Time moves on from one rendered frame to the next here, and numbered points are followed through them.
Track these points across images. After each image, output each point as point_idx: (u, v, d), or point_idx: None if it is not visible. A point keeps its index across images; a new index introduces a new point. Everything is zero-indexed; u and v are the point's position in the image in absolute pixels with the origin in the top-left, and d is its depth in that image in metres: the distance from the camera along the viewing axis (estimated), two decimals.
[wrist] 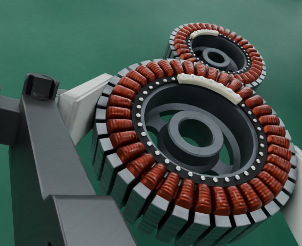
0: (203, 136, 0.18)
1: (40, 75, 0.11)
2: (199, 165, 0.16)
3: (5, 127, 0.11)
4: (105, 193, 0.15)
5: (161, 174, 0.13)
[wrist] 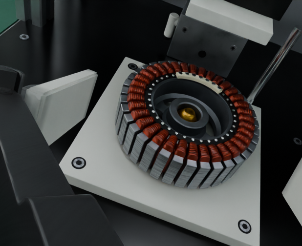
0: None
1: (3, 67, 0.10)
2: (191, 135, 0.23)
3: None
4: (127, 152, 0.22)
5: (165, 135, 0.20)
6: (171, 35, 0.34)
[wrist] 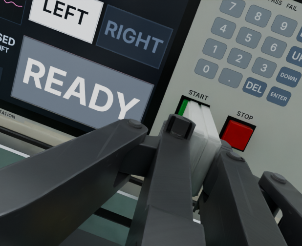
0: None
1: (181, 117, 0.13)
2: None
3: (151, 163, 0.12)
4: None
5: None
6: None
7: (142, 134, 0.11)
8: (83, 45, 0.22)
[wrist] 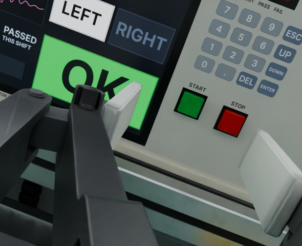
0: None
1: (88, 87, 0.12)
2: None
3: (56, 135, 0.11)
4: None
5: None
6: None
7: (48, 103, 0.11)
8: (97, 43, 0.25)
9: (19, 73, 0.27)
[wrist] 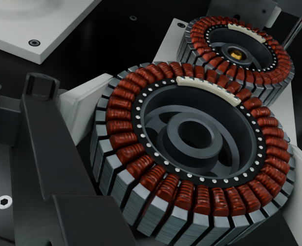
0: (202, 138, 0.18)
1: (40, 75, 0.11)
2: (198, 167, 0.16)
3: (5, 127, 0.11)
4: (105, 194, 0.15)
5: (160, 175, 0.13)
6: None
7: None
8: None
9: None
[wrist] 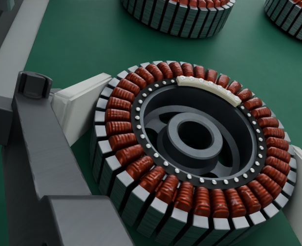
0: (202, 138, 0.18)
1: (32, 73, 0.11)
2: (198, 168, 0.16)
3: None
4: (104, 195, 0.15)
5: (159, 176, 0.13)
6: None
7: None
8: None
9: None
